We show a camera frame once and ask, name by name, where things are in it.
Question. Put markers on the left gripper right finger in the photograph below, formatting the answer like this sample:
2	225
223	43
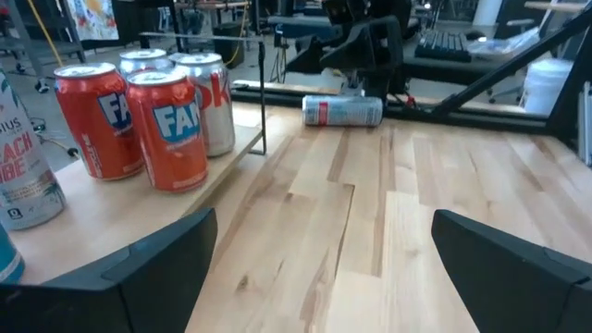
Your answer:
522	287

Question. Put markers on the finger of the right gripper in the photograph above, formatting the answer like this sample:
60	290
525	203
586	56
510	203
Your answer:
307	57
358	48

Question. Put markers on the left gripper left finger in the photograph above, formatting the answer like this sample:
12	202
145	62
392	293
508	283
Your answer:
115	296

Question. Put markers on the silver Diet Coke can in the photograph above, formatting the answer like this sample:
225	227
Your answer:
143	62
215	111

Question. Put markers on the orange Fanta can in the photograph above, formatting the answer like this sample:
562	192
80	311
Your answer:
92	139
171	152

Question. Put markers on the backlit keyboard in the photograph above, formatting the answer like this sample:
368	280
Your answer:
441	46

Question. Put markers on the dark grey desk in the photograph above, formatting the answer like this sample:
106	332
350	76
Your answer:
453	71

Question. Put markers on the black floor bin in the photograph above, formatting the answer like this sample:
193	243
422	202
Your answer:
229	46

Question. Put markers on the clear plastic bag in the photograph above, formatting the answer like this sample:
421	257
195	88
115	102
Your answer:
504	44

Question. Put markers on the white bucket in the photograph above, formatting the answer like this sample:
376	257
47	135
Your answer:
546	88

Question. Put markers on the floral cloth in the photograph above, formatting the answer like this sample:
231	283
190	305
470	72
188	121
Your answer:
92	18

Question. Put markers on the black metal shelf frame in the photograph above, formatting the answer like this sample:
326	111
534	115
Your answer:
115	217

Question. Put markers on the black aluminium table frame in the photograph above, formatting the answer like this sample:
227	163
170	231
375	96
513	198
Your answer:
485	119

